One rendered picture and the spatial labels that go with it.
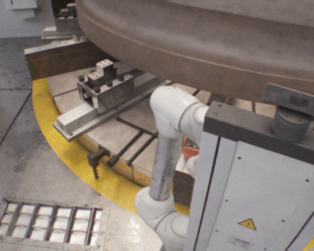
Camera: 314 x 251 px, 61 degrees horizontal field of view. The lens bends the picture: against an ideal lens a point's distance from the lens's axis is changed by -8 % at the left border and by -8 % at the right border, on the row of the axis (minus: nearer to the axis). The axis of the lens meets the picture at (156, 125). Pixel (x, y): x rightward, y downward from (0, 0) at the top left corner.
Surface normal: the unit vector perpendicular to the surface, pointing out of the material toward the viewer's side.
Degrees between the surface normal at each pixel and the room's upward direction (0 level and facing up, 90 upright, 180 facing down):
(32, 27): 90
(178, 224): 6
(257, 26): 90
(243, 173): 90
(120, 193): 0
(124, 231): 0
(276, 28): 90
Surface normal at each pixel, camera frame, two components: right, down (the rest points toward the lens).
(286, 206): -0.45, 0.59
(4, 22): -0.04, 0.66
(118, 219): 0.00, -0.75
